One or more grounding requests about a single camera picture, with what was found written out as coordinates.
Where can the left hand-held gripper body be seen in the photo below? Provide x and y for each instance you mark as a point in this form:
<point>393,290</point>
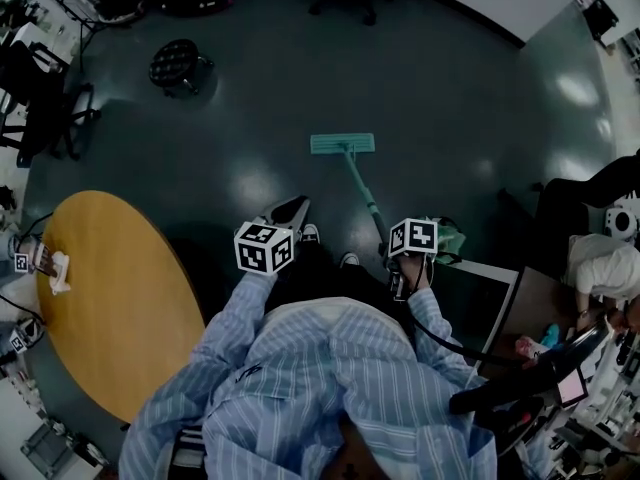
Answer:
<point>262,248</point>

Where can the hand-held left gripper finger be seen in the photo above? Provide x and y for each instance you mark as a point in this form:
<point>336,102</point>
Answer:
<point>280,207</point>
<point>302,220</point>

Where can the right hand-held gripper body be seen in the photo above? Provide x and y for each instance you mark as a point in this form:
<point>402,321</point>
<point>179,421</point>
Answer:
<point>420,237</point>

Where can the teal mop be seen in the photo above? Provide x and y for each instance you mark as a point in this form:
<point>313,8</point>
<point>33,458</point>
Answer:
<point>342,144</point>

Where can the person's right forearm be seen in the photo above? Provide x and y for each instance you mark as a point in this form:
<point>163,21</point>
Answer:
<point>425,318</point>

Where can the person's left forearm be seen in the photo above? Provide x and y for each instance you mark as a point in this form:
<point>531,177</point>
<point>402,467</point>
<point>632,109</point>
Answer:
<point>240,313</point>

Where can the person's left shoe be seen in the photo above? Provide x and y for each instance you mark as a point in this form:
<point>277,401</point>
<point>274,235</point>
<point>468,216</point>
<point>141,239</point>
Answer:
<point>310,233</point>

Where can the person's shoe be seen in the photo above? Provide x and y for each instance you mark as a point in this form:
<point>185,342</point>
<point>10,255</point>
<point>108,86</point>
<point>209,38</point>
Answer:
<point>310,233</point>
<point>349,259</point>

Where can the green bag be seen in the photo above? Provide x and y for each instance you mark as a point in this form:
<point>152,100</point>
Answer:
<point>450,240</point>

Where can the person's right shoe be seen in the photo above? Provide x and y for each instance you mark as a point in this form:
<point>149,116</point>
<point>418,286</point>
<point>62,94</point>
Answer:
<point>349,259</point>

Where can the black trousers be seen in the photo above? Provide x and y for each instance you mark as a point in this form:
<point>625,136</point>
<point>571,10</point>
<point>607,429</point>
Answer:
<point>330,283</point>

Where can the grey white-framed panel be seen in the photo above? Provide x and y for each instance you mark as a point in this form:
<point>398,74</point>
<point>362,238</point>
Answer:
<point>470,308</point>

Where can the dark brown desk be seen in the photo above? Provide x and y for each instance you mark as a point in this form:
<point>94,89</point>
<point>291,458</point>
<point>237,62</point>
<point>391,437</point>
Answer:
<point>540,298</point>

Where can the blue striped shirt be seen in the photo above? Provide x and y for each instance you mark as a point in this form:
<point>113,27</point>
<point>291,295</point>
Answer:
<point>310,383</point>

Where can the round wooden table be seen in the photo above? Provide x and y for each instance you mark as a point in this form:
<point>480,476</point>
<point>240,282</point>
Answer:
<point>125,308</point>

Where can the pink bottle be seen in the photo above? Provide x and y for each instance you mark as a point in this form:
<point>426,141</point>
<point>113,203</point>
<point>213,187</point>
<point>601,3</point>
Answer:
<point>530,347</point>

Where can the blue soft item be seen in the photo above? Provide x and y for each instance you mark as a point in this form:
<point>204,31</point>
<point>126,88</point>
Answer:
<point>552,335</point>

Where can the black round stool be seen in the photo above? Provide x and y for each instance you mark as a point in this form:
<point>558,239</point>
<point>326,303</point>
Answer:
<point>175,63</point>

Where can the black device with red button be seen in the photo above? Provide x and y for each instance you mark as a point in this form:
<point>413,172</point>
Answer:
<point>510,418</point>

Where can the white crumpled cloth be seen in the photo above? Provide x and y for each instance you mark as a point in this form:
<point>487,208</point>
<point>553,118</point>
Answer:
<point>61,273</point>

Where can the pink-screen tablet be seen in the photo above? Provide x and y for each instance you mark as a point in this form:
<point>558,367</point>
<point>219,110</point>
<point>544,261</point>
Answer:
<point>571,388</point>

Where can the black folding chair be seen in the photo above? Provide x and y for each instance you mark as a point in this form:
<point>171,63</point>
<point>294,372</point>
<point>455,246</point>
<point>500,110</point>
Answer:
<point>35,103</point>

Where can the black stand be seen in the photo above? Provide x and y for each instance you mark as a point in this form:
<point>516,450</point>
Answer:
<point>80,18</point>

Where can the white shelving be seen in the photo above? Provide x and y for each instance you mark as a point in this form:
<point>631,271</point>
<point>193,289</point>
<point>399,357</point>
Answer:
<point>630,55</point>

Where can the black box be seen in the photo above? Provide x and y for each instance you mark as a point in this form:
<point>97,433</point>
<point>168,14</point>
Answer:
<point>600,20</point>

